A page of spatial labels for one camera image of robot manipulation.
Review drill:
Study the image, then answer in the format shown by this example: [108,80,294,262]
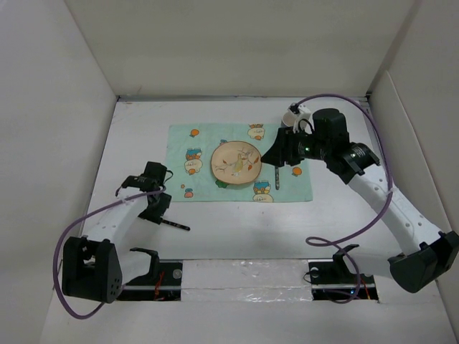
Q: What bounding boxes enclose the fork with black handle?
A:
[161,219,191,231]

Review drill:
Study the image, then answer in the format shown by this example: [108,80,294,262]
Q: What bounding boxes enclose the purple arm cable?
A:
[290,93,394,304]
[52,184,169,320]

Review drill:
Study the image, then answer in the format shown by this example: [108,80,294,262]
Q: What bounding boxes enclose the round bird pattern plate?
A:
[210,140,262,185]

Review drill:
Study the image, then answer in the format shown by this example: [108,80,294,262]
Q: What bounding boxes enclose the purple mug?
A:
[280,110,308,130]

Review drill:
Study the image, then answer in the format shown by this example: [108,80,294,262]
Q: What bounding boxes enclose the knife with patterned handle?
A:
[275,166,280,190]

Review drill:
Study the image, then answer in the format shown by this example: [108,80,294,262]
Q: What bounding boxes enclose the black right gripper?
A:
[260,125,330,168]

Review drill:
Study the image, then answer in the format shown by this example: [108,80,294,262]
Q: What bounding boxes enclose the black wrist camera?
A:
[121,161,173,192]
[313,108,349,142]

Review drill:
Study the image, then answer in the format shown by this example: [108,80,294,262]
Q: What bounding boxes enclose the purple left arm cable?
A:
[52,184,169,320]

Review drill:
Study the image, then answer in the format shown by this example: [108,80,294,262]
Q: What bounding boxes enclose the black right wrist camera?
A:
[313,108,349,142]

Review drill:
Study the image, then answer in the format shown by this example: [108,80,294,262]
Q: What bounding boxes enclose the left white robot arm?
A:
[62,188,171,304]

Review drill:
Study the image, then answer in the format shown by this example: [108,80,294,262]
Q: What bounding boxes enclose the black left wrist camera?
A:
[121,161,173,192]

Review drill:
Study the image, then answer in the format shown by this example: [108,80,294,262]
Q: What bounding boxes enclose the green cartoon print cloth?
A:
[166,123,313,203]

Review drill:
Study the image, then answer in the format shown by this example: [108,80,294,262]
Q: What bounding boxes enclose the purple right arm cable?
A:
[290,93,394,304]

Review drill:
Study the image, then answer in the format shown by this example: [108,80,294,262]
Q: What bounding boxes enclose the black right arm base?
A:
[303,252,379,303]

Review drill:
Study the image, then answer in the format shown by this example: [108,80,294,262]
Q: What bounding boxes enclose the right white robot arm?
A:
[261,128,458,293]

